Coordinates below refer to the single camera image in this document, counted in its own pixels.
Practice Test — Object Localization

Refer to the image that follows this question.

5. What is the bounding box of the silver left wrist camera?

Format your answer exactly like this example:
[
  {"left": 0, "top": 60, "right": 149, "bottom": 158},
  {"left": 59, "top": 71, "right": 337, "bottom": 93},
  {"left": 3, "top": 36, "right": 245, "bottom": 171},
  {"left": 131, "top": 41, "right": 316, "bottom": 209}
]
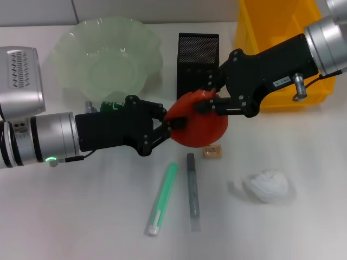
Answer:
[{"left": 0, "top": 47, "right": 46, "bottom": 120}]

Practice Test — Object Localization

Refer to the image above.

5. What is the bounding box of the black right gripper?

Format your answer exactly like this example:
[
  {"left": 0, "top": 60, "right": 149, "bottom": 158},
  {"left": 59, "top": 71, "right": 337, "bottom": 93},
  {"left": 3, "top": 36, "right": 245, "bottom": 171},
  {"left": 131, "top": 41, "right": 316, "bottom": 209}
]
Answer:
[{"left": 194, "top": 33, "right": 320, "bottom": 119}]

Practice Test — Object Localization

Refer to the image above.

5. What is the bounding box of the gripper cable with plug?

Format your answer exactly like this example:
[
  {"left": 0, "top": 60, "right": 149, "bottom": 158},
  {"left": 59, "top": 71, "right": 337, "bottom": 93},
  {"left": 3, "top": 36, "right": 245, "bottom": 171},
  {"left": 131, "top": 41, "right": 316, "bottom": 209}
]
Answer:
[
  {"left": 292, "top": 69, "right": 344, "bottom": 103},
  {"left": 48, "top": 101, "right": 98, "bottom": 166}
]

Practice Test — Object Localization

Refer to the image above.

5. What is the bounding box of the green glass fruit plate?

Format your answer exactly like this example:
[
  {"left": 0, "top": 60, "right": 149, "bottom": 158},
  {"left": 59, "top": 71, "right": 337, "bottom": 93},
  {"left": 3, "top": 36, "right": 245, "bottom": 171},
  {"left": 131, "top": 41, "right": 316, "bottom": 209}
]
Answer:
[{"left": 51, "top": 16, "right": 165, "bottom": 103}]

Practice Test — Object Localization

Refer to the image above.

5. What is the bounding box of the grey marker pen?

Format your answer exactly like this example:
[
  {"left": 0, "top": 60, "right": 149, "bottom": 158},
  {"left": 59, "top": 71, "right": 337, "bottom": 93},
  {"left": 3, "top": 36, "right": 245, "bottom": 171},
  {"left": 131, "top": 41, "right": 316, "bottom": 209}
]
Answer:
[{"left": 186, "top": 152, "right": 202, "bottom": 232}]

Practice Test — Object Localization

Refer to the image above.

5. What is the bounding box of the clear green-label water bottle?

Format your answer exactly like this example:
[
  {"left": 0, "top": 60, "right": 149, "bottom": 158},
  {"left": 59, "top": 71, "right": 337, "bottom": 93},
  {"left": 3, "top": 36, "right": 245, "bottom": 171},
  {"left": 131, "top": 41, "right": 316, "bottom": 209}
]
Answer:
[{"left": 99, "top": 101, "right": 127, "bottom": 113}]

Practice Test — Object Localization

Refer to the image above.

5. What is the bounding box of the yellow plastic bin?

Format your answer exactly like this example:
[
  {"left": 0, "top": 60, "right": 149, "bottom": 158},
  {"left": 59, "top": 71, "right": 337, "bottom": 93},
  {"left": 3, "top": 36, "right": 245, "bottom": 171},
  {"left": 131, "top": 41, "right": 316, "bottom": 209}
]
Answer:
[{"left": 234, "top": 0, "right": 337, "bottom": 112}]

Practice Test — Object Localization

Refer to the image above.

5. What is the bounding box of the right gripper cable with plug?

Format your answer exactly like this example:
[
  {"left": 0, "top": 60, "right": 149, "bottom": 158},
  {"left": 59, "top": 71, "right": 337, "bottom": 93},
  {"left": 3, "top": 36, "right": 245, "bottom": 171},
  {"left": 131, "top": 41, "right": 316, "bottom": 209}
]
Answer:
[{"left": 292, "top": 69, "right": 344, "bottom": 103}]

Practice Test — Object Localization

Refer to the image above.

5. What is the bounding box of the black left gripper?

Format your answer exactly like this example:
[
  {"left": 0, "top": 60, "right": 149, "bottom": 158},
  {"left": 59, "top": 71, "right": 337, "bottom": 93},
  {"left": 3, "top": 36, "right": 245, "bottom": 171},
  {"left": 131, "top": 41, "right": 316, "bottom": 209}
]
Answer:
[{"left": 74, "top": 94, "right": 188, "bottom": 157}]

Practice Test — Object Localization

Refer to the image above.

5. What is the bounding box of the beige eraser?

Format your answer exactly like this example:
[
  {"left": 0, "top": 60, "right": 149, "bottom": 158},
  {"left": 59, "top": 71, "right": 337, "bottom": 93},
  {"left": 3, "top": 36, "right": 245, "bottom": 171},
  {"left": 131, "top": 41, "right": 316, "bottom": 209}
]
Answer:
[{"left": 203, "top": 144, "right": 224, "bottom": 160}]

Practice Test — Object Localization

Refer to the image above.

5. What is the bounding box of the green pen in sleeve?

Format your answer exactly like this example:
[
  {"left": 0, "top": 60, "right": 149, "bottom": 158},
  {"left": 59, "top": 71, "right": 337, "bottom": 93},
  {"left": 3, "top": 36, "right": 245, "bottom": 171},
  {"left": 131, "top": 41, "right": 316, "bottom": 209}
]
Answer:
[{"left": 143, "top": 161, "right": 179, "bottom": 237}]

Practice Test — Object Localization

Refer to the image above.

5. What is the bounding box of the left gripper cable with plug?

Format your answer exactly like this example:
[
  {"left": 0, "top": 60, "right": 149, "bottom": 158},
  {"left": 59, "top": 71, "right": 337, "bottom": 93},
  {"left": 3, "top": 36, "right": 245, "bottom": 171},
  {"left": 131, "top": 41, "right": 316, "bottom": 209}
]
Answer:
[{"left": 48, "top": 101, "right": 98, "bottom": 166}]

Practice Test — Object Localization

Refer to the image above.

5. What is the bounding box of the black mesh pen holder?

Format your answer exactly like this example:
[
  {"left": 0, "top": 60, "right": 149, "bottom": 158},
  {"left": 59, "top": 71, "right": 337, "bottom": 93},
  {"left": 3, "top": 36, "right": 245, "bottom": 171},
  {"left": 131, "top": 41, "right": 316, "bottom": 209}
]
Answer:
[{"left": 176, "top": 32, "right": 220, "bottom": 102}]

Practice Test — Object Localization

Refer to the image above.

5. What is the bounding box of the white paper ball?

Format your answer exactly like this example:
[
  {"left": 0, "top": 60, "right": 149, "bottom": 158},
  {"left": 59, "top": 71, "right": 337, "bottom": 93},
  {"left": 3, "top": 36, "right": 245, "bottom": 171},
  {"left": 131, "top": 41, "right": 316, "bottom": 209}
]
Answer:
[{"left": 242, "top": 168, "right": 289, "bottom": 204}]

